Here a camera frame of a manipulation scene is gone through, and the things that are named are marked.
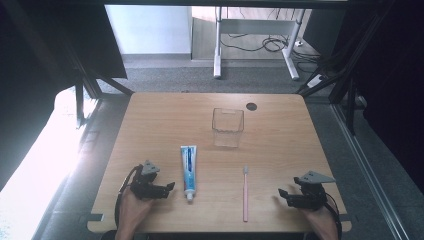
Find white power strip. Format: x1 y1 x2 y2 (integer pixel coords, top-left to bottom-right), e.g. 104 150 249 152
305 73 327 90

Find white metal desk frame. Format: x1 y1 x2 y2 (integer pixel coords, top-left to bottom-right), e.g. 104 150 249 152
212 6 307 81

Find black cables on floor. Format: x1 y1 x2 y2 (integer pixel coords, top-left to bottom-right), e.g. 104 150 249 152
219 31 323 74

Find right hand-held gripper black cable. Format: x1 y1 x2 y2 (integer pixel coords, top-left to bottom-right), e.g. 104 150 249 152
323 192 344 240

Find metal floor rail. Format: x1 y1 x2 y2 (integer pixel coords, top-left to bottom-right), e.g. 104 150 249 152
331 102 412 240

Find black metal stand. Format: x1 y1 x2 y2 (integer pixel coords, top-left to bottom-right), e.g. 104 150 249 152
295 0 396 136
58 39 135 129

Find clear plastic cup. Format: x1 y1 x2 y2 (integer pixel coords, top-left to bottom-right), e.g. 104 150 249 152
211 107 245 149

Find dark curtain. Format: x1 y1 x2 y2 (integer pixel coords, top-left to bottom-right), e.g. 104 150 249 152
301 0 424 196
0 0 128 194

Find pink toothbrush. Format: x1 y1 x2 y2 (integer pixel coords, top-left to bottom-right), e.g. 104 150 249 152
242 165 250 223

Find person's left hand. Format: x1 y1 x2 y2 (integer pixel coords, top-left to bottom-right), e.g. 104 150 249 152
118 190 155 232

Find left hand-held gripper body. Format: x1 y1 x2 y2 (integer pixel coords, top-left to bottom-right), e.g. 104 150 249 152
129 160 168 201

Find blue and white toothpaste tube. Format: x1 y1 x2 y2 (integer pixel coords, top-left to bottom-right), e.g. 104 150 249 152
180 144 198 202

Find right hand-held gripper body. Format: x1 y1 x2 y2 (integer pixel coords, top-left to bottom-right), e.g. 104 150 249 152
287 170 337 211

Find person's right hand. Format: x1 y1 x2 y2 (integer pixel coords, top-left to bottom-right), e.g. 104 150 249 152
300 205 338 235

